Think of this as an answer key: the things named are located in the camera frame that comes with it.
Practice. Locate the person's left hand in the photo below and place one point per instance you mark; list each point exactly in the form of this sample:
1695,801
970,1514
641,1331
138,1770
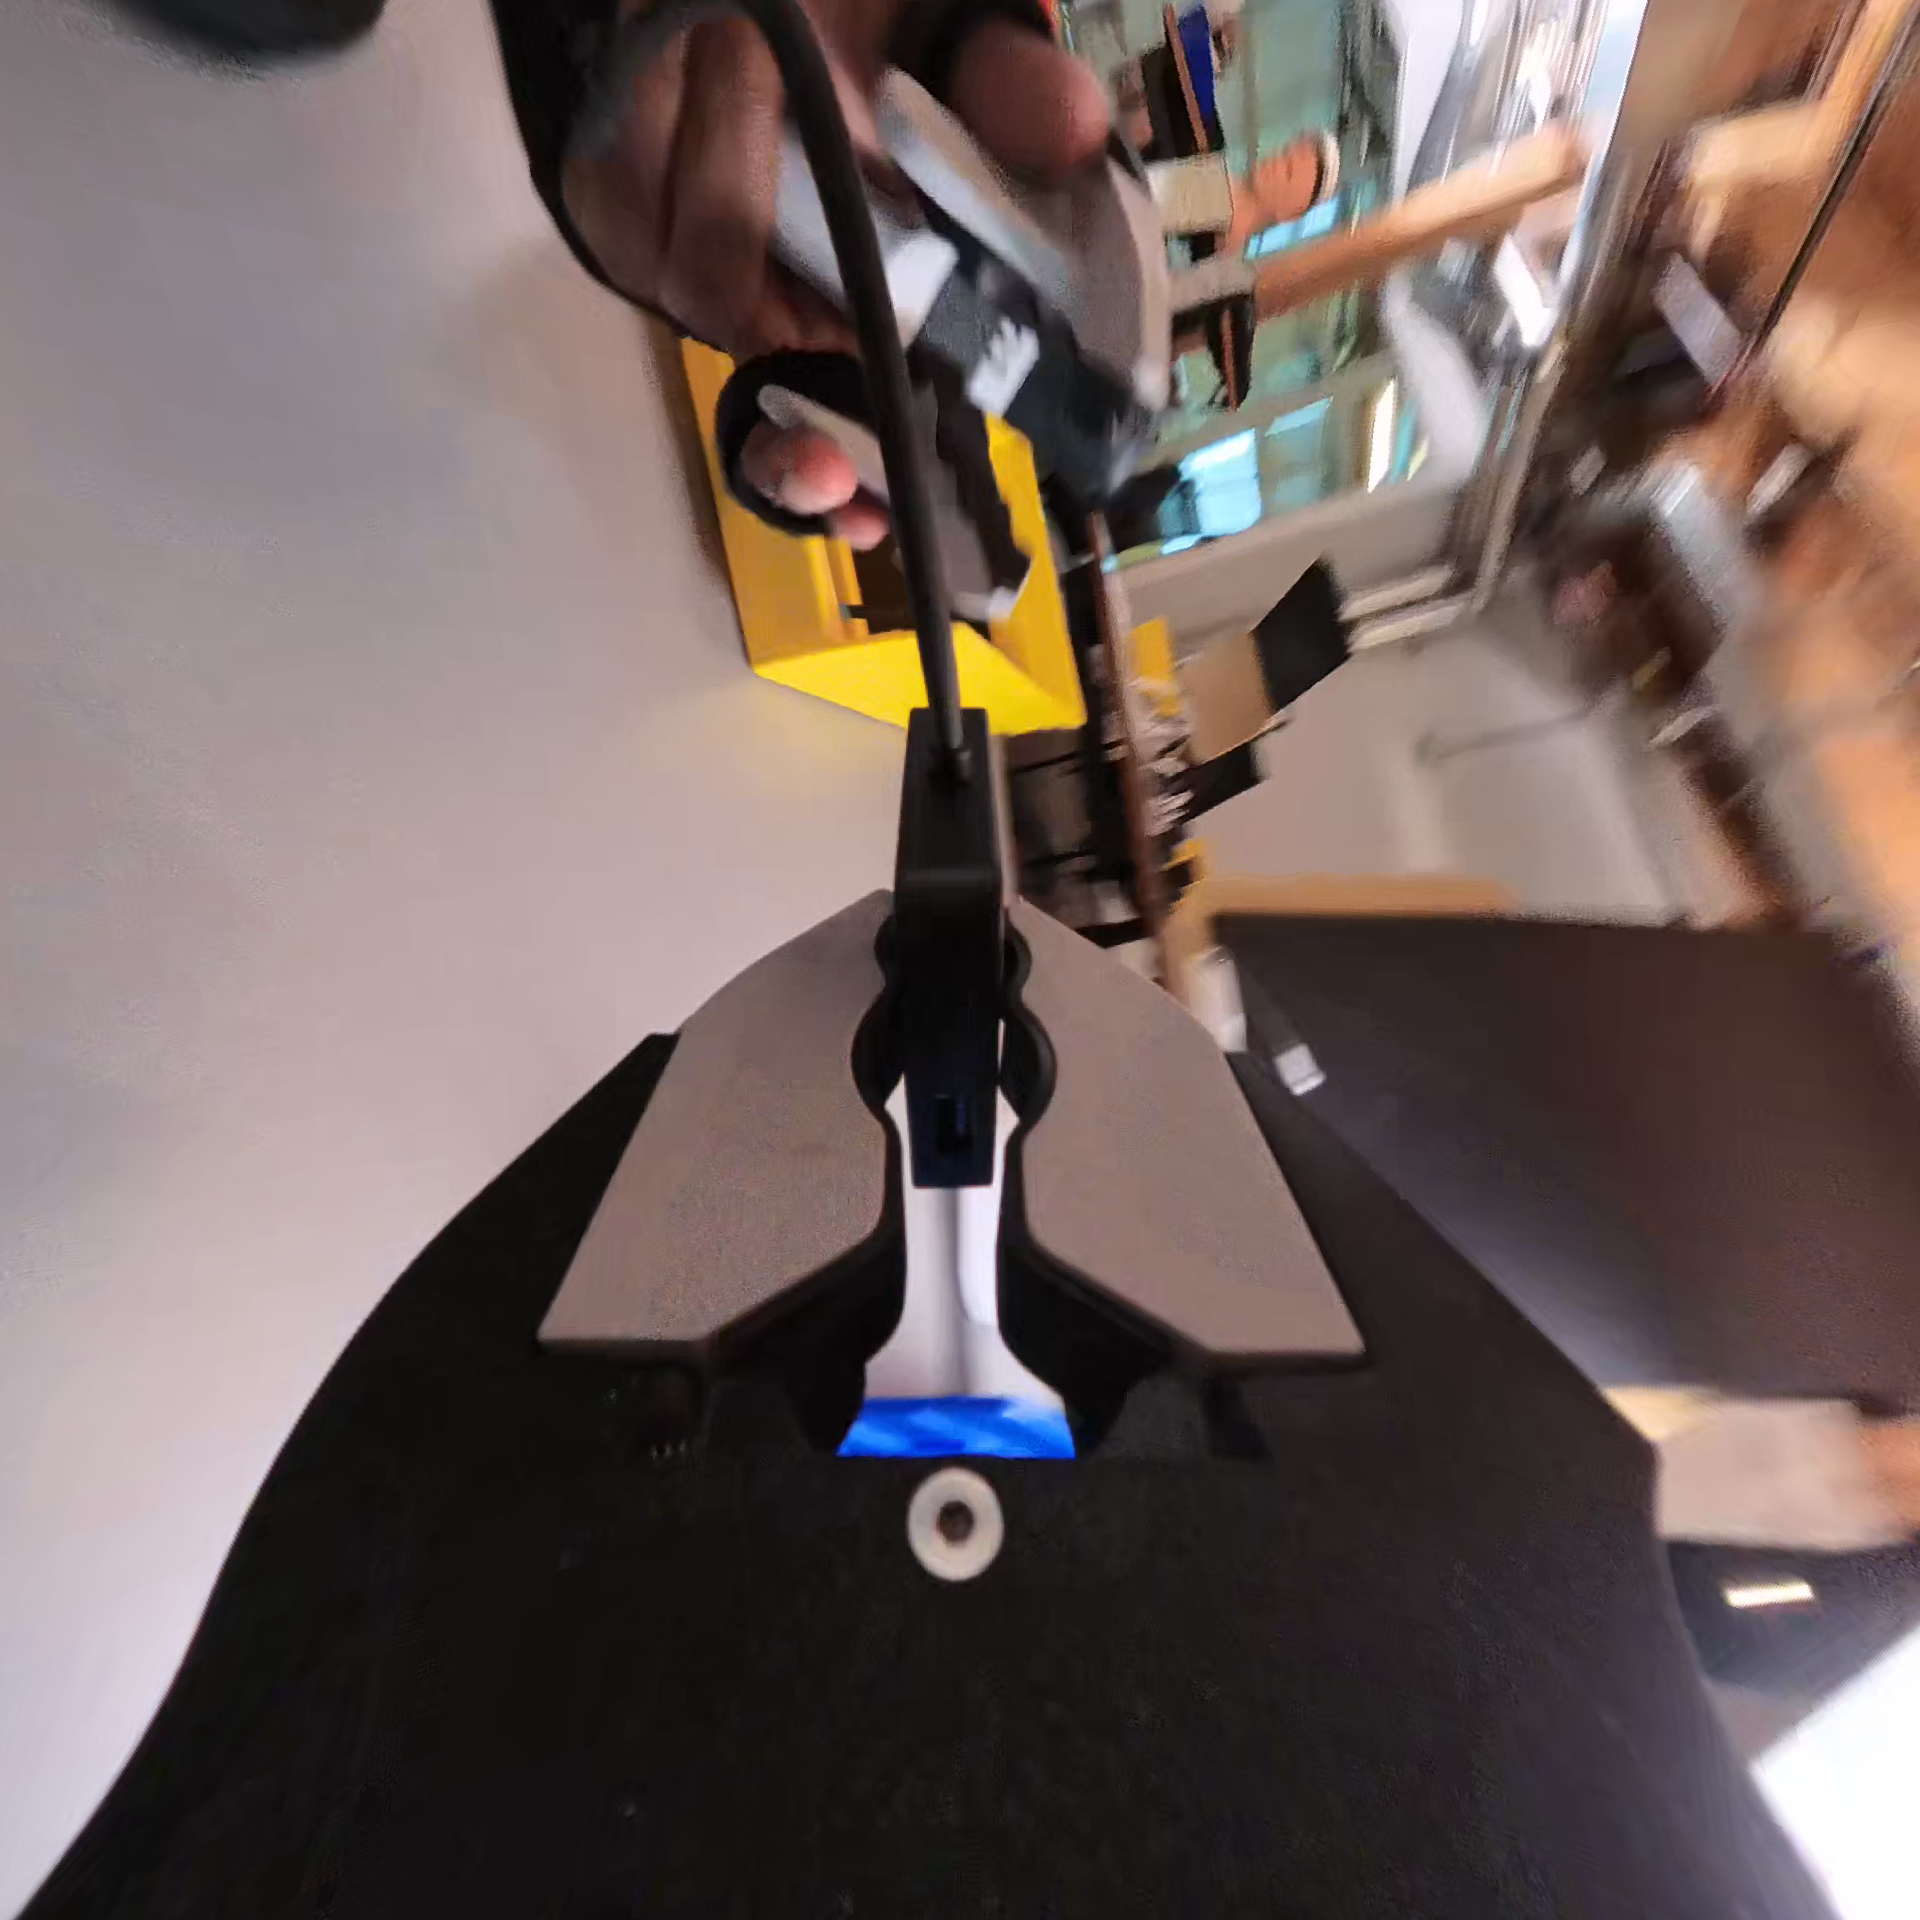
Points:
675,165

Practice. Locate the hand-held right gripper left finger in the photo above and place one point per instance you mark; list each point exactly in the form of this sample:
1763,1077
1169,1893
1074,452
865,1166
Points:
734,1171

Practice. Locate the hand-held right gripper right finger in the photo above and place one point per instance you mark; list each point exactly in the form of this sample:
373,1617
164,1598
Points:
1171,1185

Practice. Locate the black wood-framed board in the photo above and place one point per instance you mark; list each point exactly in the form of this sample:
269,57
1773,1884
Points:
1574,1140

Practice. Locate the blue storage bin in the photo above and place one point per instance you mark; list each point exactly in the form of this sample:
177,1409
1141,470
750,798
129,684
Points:
960,1428

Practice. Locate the yellow storage bin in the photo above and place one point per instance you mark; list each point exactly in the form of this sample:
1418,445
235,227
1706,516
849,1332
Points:
811,630

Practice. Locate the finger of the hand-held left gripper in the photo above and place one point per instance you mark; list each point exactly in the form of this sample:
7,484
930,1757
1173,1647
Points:
1125,271
975,188

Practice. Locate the wooden post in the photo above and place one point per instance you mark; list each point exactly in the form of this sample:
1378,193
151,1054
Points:
1441,224

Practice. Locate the black tilted monitor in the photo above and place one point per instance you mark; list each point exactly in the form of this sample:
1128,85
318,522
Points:
1298,630

